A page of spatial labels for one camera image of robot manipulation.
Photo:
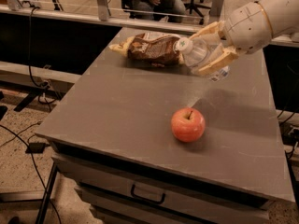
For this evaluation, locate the black drawer handle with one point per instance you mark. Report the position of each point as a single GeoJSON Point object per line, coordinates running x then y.
{"type": "Point", "coordinates": [147, 195]}

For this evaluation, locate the clear plastic water bottle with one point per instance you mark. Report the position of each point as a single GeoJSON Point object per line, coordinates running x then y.
{"type": "Point", "coordinates": [197, 53]}

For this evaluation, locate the grey drawer cabinet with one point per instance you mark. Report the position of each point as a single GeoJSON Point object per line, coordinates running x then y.
{"type": "Point", "coordinates": [113, 130]}

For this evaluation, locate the black power adapter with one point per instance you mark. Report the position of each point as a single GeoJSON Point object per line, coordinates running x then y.
{"type": "Point", "coordinates": [36, 148]}

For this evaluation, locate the metal railing frame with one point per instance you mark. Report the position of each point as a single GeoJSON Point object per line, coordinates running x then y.
{"type": "Point", "coordinates": [104, 17]}

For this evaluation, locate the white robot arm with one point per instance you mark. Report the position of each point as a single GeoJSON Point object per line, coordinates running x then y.
{"type": "Point", "coordinates": [283, 16]}

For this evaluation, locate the red apple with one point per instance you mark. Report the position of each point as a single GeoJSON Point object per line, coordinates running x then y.
{"type": "Point", "coordinates": [188, 124]}

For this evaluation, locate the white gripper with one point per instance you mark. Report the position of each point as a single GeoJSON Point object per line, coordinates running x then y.
{"type": "Point", "coordinates": [247, 27]}

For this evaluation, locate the seated person in jeans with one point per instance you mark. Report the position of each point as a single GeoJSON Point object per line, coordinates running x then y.
{"type": "Point", "coordinates": [154, 10]}

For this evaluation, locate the brown chip bag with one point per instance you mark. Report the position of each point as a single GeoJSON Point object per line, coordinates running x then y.
{"type": "Point", "coordinates": [156, 48]}

